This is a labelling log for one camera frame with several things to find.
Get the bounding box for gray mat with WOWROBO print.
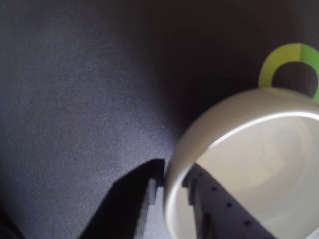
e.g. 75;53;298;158
0;0;319;239

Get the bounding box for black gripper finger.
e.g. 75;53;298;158
79;159;166;239
181;163;272;239

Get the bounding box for small white ceramic bowl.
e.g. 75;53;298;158
163;87;319;239

